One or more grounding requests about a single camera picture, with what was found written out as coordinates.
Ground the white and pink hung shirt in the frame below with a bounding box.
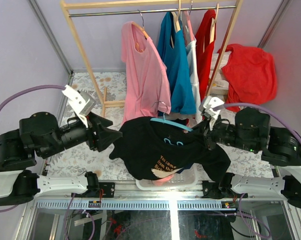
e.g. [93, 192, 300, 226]
[180, 11, 203, 127]

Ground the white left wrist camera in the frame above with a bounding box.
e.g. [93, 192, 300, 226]
[62, 85, 96, 128]

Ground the wooden hanger under red shirt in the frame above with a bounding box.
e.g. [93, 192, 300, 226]
[209, 3, 220, 44]

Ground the floral patterned floor mat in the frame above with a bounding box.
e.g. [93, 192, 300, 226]
[46, 72, 275, 181]

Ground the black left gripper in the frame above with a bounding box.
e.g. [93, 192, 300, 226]
[44, 110, 125, 157]

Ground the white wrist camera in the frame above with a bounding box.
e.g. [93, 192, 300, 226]
[199, 96, 225, 131]
[62, 85, 96, 128]

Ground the wooden hanger under pink shirt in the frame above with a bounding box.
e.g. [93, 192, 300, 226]
[132, 9, 149, 40]

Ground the wooden clothes rack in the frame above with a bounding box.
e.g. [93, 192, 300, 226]
[59, 0, 244, 118]

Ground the pink t-shirt on hanger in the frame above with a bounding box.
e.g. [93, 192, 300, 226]
[121, 21, 171, 123]

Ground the red cloth pile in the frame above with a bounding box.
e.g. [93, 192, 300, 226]
[221, 43, 278, 105]

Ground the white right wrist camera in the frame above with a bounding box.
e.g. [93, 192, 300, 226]
[199, 96, 225, 131]

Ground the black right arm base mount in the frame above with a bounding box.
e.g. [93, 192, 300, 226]
[202, 172, 237, 200]

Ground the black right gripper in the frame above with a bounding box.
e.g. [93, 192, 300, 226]
[185, 112, 258, 152]

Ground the blue t-shirt on hanger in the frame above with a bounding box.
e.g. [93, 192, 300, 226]
[157, 12, 196, 115]

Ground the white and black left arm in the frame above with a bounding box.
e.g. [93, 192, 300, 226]
[0, 112, 123, 207]

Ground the blue plastic hanger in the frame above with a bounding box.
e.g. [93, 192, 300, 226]
[150, 100, 193, 146]

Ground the white plastic laundry basket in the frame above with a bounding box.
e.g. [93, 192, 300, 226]
[135, 163, 199, 191]

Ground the white slotted cable duct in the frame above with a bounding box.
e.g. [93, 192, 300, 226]
[36, 200, 236, 211]

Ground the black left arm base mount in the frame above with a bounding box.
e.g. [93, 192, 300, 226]
[83, 171, 115, 199]

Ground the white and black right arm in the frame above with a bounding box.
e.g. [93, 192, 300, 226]
[201, 103, 301, 209]

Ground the salmon pink shirt in basket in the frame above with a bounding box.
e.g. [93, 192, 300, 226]
[152, 173, 175, 186]

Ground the black printed t-shirt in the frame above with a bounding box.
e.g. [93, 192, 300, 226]
[109, 116, 231, 182]

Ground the wooden hanger under blue shirt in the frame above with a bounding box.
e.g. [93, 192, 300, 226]
[170, 11, 181, 48]

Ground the red t-shirt on hanger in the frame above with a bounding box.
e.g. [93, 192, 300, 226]
[195, 9, 216, 101]

